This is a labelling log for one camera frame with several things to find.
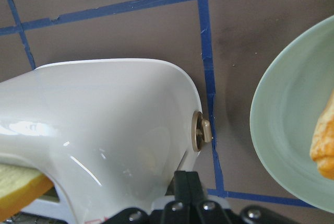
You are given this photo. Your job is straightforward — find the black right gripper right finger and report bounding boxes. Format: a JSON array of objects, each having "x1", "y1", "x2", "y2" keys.
[{"x1": 186, "y1": 172, "x2": 230, "y2": 223}]

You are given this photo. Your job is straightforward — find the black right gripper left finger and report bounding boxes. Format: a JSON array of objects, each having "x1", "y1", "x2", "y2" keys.
[{"x1": 150, "y1": 171, "x2": 191, "y2": 223}]

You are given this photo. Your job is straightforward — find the white two-slot toaster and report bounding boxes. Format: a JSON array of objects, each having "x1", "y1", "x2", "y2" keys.
[{"x1": 1, "y1": 58, "x2": 212, "y2": 223}]

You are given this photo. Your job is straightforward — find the golden croissant pastry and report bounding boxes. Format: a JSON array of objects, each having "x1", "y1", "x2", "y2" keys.
[{"x1": 309, "y1": 93, "x2": 333, "y2": 180}]

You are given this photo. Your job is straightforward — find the light green plate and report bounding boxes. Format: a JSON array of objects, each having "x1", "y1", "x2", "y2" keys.
[{"x1": 249, "y1": 17, "x2": 333, "y2": 213}]

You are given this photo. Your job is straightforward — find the toast bread slice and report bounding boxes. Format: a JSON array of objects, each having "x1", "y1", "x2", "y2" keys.
[{"x1": 1, "y1": 164, "x2": 54, "y2": 221}]

